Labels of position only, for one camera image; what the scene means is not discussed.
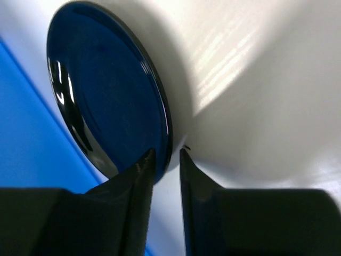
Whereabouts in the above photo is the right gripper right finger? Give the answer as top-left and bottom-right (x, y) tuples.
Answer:
(180, 149), (340, 255)

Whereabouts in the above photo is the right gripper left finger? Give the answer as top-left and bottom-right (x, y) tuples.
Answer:
(1, 149), (156, 255)

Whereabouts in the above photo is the small black round plate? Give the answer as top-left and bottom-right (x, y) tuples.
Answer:
(46, 1), (173, 181)

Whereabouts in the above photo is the blue plastic bin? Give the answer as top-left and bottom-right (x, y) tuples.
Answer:
(1, 43), (101, 193)

